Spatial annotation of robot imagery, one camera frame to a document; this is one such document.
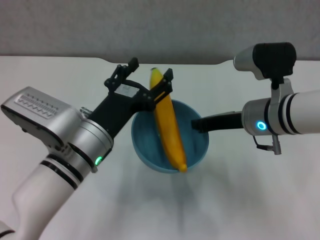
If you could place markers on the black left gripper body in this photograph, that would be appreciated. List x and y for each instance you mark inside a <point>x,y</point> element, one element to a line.
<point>120,107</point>

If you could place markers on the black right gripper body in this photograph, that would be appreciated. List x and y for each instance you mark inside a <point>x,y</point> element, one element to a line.
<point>222,122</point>

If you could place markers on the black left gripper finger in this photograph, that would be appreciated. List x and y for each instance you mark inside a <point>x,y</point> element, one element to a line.
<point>163,88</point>
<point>123,71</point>

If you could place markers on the yellow banana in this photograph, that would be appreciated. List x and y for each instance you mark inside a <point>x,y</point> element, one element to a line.
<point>170,127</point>

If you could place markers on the blue plastic bowl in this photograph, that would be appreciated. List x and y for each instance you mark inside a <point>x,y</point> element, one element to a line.
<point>147,140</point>

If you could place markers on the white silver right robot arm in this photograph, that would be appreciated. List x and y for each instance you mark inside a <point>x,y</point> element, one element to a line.
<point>287,115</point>

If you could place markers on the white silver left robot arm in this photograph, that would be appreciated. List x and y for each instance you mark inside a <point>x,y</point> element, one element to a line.
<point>50,185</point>

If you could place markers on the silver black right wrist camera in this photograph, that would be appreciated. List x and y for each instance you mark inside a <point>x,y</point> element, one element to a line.
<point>270,60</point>

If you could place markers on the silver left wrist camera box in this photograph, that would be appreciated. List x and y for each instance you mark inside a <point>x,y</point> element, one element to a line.
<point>37,112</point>

